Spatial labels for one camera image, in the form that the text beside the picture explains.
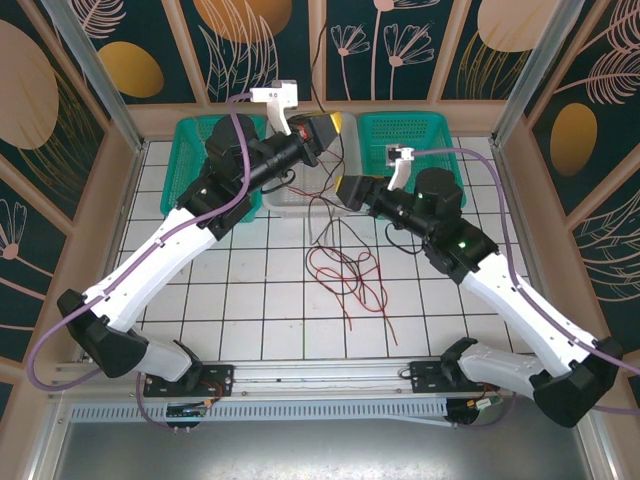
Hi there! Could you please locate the teal plastic basket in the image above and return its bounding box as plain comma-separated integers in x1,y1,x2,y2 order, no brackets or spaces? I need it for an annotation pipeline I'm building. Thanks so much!
357,110,469,209
159,114,267,226

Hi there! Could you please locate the white plastic basket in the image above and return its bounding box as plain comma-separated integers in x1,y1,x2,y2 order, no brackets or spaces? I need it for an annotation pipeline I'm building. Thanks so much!
262,112,362,219

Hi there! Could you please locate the grey metal panel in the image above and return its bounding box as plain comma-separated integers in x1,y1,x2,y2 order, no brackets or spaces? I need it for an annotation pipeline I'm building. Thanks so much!
52,419,594,480

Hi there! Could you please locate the small circuit board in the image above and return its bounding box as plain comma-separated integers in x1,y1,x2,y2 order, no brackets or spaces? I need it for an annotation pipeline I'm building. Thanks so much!
165,405,209,419

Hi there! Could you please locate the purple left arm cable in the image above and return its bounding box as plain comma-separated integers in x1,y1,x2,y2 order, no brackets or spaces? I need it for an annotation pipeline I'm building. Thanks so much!
25,92,254,431

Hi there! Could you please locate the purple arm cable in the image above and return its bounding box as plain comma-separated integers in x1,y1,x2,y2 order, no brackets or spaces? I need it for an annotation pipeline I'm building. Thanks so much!
25,92,254,431
410,147,640,430

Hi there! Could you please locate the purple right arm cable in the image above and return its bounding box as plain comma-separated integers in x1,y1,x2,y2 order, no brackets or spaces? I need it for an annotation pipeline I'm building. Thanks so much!
410,147,640,430

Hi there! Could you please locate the aluminium table edge rail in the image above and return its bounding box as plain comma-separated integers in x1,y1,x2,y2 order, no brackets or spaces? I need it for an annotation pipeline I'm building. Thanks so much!
492,140,601,401
74,140,149,361

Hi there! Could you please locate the aluminium frame post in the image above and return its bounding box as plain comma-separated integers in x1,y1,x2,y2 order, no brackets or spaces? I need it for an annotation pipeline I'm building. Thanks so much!
42,0,147,154
489,0,587,146

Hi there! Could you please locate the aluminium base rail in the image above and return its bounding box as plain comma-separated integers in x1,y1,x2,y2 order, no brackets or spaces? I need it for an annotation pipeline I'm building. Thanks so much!
229,362,416,399

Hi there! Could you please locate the white slotted cable duct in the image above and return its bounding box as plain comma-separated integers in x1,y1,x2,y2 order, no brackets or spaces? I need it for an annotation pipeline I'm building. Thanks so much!
69,402,451,427

